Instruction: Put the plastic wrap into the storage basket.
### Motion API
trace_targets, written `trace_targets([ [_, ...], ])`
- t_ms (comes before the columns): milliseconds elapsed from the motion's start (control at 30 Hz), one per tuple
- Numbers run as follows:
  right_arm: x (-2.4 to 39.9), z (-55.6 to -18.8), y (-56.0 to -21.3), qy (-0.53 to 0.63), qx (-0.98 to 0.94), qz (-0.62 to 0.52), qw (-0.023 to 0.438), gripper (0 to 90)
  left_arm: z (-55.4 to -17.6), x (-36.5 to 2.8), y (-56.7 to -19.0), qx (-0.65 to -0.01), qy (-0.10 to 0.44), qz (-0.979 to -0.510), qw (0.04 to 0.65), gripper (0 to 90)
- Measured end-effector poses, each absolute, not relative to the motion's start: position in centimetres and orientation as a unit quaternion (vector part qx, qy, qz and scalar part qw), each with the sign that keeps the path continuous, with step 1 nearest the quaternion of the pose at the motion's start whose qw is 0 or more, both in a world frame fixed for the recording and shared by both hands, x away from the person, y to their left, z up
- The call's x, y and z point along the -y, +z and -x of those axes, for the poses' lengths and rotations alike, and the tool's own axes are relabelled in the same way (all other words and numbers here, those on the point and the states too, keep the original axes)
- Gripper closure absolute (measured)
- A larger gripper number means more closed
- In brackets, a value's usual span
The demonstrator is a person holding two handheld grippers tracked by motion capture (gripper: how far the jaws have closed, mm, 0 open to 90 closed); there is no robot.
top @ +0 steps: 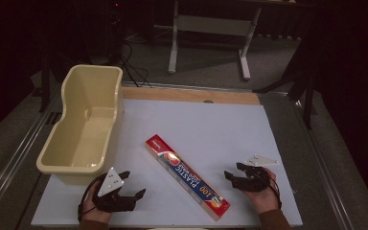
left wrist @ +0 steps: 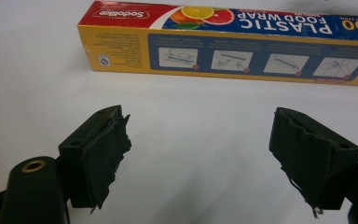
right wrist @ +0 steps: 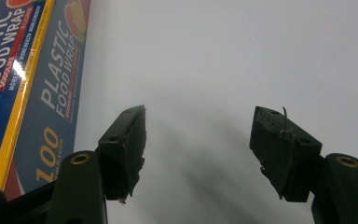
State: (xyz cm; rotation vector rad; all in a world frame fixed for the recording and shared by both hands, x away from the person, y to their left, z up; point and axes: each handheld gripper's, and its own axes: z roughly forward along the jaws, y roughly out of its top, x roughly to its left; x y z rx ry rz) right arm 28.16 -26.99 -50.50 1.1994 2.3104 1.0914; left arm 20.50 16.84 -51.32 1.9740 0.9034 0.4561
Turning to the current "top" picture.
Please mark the dark stand with legs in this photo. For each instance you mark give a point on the dark stand with legs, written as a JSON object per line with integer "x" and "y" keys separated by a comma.
{"x": 300, "y": 86}

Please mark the cream plastic bin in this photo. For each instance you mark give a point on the cream plastic bin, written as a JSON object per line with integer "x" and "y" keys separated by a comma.
{"x": 86, "y": 127}

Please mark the person's right hand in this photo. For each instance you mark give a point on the person's right hand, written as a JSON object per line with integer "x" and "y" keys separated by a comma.
{"x": 263, "y": 199}

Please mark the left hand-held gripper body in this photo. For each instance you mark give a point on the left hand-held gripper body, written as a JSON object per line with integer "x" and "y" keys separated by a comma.
{"x": 111, "y": 198}

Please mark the metal table rail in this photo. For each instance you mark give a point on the metal table rail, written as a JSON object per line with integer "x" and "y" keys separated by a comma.
{"x": 322, "y": 166}
{"x": 16, "y": 153}

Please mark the white table mat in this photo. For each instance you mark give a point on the white table mat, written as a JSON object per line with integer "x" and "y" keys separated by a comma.
{"x": 211, "y": 127}

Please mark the person's left hand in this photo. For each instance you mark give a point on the person's left hand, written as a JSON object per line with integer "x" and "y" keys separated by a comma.
{"x": 94, "y": 204}

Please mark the white metal desk frame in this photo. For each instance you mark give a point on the white metal desk frame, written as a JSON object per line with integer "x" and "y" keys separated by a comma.
{"x": 211, "y": 25}

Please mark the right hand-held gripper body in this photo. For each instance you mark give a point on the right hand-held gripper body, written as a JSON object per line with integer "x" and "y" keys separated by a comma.
{"x": 256, "y": 179}

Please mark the long plastic wrap box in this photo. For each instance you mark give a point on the long plastic wrap box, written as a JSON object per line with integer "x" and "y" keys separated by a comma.
{"x": 185, "y": 175}

